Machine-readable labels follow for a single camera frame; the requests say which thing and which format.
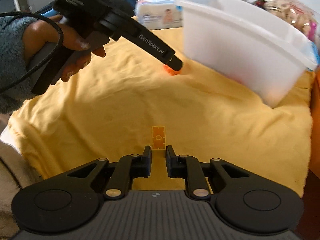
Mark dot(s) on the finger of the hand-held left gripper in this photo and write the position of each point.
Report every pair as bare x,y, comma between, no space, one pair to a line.
176,63

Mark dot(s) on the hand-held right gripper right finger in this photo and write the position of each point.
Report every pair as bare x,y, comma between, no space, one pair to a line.
170,161

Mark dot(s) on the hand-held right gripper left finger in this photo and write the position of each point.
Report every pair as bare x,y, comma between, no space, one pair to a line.
147,161

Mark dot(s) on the orange toy block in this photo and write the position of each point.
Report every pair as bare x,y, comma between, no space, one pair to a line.
171,71

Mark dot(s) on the narrow yellow toy block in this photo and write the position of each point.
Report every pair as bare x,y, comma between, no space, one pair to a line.
159,137

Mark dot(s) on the white plastic storage bin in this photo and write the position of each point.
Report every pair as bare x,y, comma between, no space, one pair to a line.
237,47

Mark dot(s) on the person's left forearm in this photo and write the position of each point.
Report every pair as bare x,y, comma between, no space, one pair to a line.
11,55

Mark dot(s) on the person's left hand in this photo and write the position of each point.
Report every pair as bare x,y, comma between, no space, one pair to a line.
40,37

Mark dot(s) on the yellow blanket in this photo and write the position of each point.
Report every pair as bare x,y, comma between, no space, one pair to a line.
175,105

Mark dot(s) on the baby wipes pack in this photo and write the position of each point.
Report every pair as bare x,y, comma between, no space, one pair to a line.
160,13

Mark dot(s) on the clear snack bag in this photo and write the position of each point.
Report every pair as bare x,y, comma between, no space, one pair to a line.
292,10

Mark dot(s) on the beige fluffy cloth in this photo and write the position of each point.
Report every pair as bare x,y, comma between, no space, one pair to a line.
15,180

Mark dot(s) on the orange box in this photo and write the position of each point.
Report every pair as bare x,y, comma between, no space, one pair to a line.
316,120

